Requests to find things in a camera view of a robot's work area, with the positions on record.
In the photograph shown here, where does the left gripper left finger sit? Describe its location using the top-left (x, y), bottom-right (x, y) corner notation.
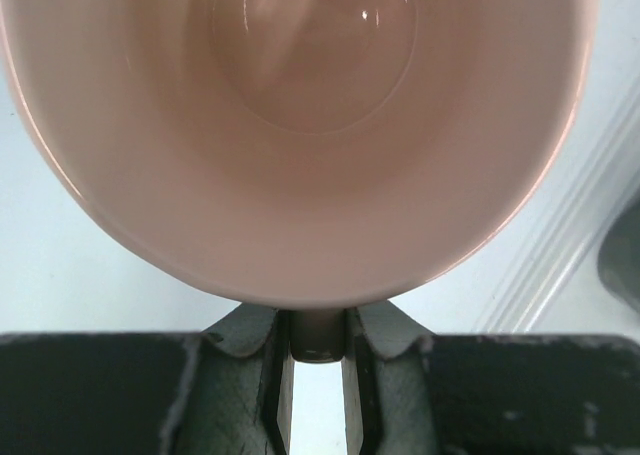
top-left (1, 304), bottom-right (293, 454)

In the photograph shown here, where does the orange pink mug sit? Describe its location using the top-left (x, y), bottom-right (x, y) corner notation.
top-left (1, 0), bottom-right (598, 359)

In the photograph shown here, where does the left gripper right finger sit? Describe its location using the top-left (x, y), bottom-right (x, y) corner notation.
top-left (342, 302), bottom-right (639, 454)

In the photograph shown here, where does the dark grey mug front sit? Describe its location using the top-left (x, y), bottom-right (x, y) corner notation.
top-left (597, 194), bottom-right (639, 312)

